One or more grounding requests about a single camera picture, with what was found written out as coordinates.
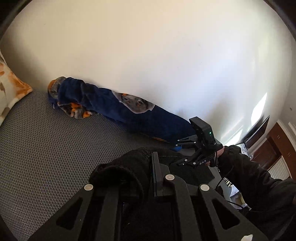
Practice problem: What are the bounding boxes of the black denim pants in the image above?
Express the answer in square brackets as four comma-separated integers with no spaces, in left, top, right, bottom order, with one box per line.
[89,148,214,196]

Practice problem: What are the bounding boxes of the dark sleeved right forearm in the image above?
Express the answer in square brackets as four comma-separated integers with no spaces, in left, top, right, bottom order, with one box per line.
[217,146,295,212]

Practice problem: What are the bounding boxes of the person's right hand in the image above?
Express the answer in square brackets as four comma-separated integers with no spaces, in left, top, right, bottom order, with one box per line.
[206,146,225,167]

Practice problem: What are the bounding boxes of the black monitor screen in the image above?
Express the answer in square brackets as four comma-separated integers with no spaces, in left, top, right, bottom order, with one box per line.
[244,116,270,149]

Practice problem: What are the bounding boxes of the brown wooden door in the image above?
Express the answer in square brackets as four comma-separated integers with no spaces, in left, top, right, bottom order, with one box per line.
[252,122,295,180]

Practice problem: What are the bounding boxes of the white radiator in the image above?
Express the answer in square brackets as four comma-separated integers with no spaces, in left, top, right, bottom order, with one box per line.
[268,156,291,180]

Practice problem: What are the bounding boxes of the grey mesh mattress cover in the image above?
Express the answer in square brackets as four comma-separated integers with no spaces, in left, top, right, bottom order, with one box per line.
[1,91,168,240]

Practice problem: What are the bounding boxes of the blue patterned fleece blanket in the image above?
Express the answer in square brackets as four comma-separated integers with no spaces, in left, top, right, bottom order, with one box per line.
[48,76,195,143]

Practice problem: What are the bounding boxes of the floral white orange pillow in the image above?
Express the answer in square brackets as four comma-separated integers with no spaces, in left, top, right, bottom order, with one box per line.
[0,53,33,124]

